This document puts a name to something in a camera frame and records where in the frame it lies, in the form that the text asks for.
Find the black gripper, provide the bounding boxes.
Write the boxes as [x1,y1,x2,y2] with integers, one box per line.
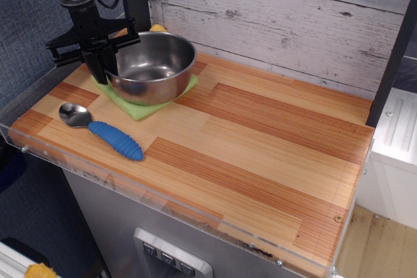
[46,0,140,85]

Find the stainless steel bowl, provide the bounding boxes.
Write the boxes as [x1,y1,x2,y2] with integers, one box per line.
[106,31,197,105]

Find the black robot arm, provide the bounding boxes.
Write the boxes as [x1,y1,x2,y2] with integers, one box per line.
[46,0,140,85]

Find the green microfiber cloth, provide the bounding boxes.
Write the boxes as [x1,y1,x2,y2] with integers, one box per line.
[91,74,198,121]

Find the yellow toy corn cob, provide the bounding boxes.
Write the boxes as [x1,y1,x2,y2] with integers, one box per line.
[149,24,167,32]

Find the clear acrylic table guard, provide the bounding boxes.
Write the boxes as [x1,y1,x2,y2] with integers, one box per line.
[0,12,375,278]

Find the silver toy fridge cabinet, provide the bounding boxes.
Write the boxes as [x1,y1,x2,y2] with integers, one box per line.
[61,169,313,278]

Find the silver dispenser button panel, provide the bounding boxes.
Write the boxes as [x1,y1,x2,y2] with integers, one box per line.
[134,227,214,277]

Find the yellow object bottom left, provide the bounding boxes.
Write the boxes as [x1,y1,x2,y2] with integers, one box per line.
[23,263,58,278]

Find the white ribbed box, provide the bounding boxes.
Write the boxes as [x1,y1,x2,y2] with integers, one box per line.
[356,88,416,229]

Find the blue handled metal spoon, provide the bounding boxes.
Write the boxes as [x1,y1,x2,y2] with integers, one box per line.
[59,103,144,161]

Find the dark vertical post right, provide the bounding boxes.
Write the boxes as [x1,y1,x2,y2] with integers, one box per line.
[366,0,416,128]

